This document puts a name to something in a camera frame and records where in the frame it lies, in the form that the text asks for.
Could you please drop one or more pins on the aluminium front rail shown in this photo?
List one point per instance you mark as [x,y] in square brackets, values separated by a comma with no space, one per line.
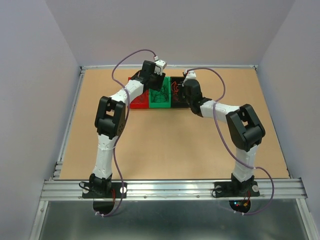
[166,190]

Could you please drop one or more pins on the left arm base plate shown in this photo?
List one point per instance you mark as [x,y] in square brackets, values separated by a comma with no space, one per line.
[112,190]

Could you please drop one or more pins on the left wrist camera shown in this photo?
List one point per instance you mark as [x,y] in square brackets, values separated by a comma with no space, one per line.
[160,65]

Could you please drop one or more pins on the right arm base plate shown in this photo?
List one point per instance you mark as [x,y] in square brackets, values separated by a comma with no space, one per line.
[232,189]

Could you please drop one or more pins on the red plastic bin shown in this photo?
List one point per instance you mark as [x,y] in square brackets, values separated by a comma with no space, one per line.
[141,101]

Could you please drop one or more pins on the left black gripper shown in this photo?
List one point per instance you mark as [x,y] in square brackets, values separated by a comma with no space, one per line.
[158,86]

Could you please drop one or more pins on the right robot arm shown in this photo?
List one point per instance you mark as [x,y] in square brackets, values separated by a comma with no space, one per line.
[246,132]

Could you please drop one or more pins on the green plastic bin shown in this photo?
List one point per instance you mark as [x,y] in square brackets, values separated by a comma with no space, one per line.
[161,99]

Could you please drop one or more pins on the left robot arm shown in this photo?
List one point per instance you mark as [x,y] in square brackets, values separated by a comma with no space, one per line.
[111,119]

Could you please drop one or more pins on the black plastic bin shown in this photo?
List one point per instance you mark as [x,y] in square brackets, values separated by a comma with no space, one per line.
[176,90]

